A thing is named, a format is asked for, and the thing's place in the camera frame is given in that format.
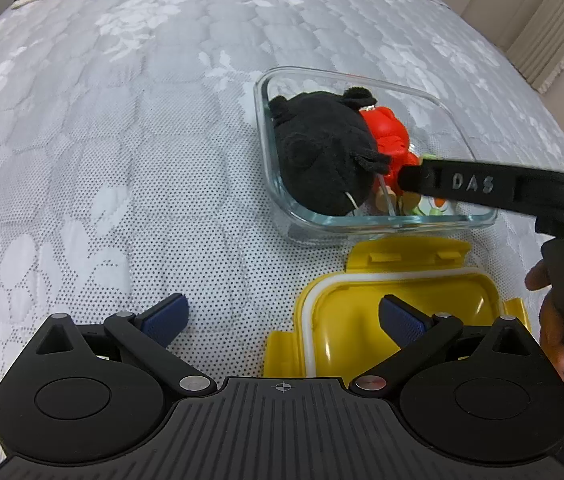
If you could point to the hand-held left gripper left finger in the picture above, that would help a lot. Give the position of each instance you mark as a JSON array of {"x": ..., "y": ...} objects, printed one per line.
[{"x": 164, "y": 317}]

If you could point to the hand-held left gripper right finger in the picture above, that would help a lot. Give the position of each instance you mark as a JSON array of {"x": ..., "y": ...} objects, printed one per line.
[{"x": 402, "y": 324}]

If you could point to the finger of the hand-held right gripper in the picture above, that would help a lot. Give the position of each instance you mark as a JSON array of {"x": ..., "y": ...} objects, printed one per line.
[{"x": 414, "y": 180}]

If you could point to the green leaf tag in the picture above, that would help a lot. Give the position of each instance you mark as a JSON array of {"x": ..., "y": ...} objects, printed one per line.
[{"x": 426, "y": 156}]

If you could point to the red figurine toy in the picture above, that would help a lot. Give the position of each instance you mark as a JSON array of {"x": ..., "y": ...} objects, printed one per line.
[{"x": 392, "y": 132}]

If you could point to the yellow container lid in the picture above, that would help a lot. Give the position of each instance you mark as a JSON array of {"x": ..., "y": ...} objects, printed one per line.
[{"x": 352, "y": 305}]

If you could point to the clear glass container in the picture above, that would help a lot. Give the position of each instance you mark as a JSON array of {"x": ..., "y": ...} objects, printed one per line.
[{"x": 462, "y": 125}]

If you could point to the black plush toy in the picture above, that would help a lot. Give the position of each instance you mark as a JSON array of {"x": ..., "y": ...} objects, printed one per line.
[{"x": 317, "y": 155}]

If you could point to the person's right hand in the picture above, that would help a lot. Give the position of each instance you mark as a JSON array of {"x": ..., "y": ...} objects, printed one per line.
[{"x": 554, "y": 345}]

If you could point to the grey floral mattress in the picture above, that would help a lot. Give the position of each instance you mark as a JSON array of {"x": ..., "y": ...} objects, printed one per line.
[{"x": 112, "y": 160}]

